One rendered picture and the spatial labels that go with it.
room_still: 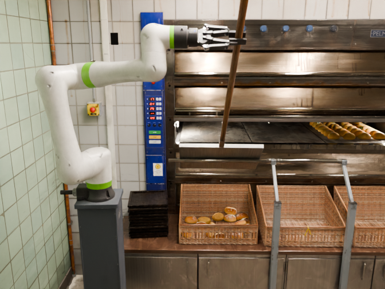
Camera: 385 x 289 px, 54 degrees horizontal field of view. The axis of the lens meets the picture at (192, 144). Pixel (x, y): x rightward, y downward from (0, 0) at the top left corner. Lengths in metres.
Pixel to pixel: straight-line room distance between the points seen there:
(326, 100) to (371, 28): 0.58
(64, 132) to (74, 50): 1.35
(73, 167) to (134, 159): 1.35
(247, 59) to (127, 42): 0.89
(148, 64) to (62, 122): 0.46
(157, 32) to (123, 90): 1.40
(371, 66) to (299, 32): 0.59
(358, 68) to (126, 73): 1.92
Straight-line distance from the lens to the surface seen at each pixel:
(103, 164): 1.83
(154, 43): 1.56
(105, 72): 1.70
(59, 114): 1.71
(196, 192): 3.04
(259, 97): 2.91
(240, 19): 1.53
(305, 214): 3.16
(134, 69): 1.60
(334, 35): 3.02
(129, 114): 2.94
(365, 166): 3.26
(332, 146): 3.12
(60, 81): 1.72
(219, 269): 2.75
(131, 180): 3.08
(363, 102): 3.12
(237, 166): 2.74
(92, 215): 1.90
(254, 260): 2.74
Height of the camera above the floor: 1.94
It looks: 15 degrees down
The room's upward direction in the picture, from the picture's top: straight up
